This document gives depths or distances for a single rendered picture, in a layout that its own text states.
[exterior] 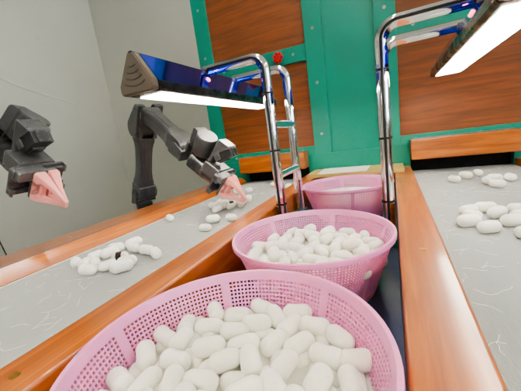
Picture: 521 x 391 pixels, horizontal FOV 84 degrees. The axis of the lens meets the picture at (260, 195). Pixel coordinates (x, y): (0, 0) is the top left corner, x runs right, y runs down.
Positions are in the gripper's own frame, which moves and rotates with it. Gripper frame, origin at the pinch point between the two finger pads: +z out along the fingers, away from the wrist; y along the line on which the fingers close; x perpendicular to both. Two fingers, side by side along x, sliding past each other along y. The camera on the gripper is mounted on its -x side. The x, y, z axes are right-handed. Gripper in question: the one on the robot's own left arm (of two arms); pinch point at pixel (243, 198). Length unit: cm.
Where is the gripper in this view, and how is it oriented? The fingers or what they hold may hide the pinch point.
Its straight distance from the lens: 81.9
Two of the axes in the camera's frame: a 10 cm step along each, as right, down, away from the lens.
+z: 7.7, 6.1, -1.9
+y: 4.0, -2.3, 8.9
